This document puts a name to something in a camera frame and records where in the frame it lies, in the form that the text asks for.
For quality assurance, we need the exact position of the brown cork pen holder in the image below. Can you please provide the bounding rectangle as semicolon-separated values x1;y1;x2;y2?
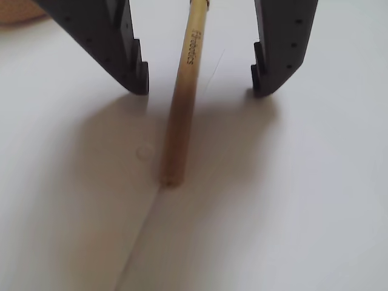
0;0;46;28

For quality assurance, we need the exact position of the light wooden pen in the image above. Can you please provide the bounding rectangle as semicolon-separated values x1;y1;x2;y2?
159;0;212;187

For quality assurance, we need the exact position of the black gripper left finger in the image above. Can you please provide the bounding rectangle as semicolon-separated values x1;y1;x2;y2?
35;0;150;96

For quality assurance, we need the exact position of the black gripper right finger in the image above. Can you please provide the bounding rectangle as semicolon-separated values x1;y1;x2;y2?
250;0;319;98

